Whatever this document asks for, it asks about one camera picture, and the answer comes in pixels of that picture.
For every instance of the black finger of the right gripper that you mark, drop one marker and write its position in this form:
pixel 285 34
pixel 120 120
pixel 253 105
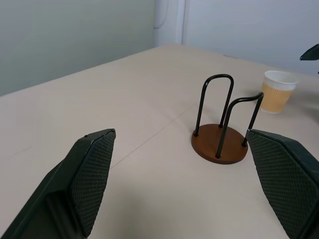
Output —
pixel 311 53

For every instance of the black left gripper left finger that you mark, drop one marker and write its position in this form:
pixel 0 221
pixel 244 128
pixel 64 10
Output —
pixel 74 179

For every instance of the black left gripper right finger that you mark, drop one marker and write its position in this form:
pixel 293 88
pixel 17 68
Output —
pixel 281 174

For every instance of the white and tan paper cup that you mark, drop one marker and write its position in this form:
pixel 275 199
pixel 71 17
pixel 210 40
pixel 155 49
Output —
pixel 275 93

